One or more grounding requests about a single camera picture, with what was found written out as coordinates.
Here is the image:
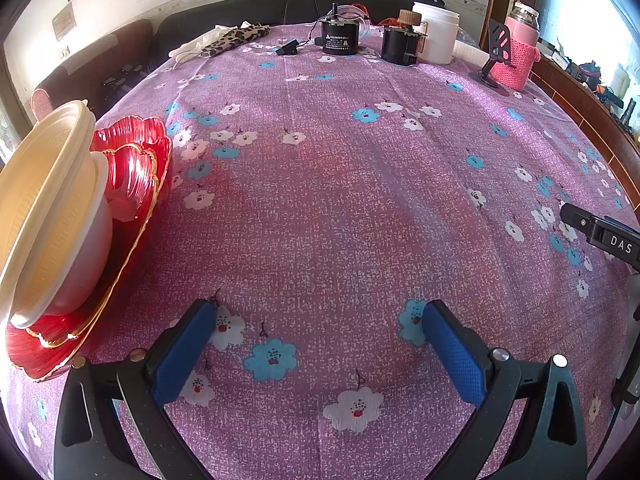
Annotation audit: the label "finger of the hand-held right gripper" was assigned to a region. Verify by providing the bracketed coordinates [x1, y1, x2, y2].
[560, 202, 640, 268]

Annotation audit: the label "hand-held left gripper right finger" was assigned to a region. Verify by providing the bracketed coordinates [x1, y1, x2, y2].
[422, 300, 588, 480]

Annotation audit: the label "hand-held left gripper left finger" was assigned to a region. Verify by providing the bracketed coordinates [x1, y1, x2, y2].
[52, 299, 218, 480]

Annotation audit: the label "large white foam bowl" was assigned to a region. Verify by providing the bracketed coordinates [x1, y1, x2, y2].
[10, 152, 113, 329]

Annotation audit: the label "small red gold-rimmed plate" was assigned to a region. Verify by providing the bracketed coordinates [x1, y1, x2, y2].
[25, 142, 161, 351]

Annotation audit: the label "large cream plastic bowl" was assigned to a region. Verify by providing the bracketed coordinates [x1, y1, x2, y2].
[0, 100, 97, 331]

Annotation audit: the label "large red scalloped plate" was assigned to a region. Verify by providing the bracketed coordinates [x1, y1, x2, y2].
[5, 116, 173, 383]

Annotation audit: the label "cluttered small gadgets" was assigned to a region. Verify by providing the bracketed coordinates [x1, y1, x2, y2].
[570, 60, 626, 108]

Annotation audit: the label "purple floral tablecloth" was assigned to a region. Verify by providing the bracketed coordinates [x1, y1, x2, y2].
[5, 20, 636, 480]

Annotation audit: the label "pink sleeved bottle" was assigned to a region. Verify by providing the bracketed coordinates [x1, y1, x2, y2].
[489, 1, 542, 93]

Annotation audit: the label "black phone stand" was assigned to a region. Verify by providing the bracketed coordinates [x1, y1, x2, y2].
[481, 18, 513, 90]

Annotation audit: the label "bright window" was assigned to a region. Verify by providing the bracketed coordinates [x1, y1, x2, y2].
[540, 0, 640, 91]

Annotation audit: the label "white plastic jar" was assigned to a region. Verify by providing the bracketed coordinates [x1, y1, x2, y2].
[411, 1, 460, 65]

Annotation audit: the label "black items on sofa seat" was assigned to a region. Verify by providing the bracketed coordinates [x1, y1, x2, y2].
[102, 62, 146, 91]

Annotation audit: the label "small black motor wooden cap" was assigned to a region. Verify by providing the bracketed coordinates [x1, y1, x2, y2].
[381, 9, 430, 67]

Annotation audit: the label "brown armchair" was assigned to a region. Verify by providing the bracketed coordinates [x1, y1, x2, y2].
[31, 19, 155, 121]

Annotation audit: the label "white gloves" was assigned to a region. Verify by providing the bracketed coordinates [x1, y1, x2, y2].
[169, 25, 236, 63]

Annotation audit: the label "leopard print cloth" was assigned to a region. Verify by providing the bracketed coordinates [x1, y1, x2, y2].
[200, 21, 273, 58]

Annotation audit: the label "large black motor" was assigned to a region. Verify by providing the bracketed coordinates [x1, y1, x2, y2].
[316, 4, 362, 56]

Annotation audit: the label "black leather sofa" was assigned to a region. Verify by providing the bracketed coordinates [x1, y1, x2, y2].
[100, 0, 451, 111]

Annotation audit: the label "brown wall plaque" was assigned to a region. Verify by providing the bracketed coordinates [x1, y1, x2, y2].
[51, 2, 77, 41]

